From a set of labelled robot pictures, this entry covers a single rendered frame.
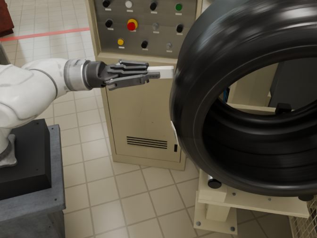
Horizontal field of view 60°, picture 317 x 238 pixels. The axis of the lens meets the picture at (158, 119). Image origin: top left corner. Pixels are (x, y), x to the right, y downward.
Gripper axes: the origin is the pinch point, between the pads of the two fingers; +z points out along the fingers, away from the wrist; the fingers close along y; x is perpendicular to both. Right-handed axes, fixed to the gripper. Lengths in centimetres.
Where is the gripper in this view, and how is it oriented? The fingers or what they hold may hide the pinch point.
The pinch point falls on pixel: (161, 72)
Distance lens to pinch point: 74.5
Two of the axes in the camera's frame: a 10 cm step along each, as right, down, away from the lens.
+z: 9.8, 0.0, -2.2
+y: 1.7, -6.6, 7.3
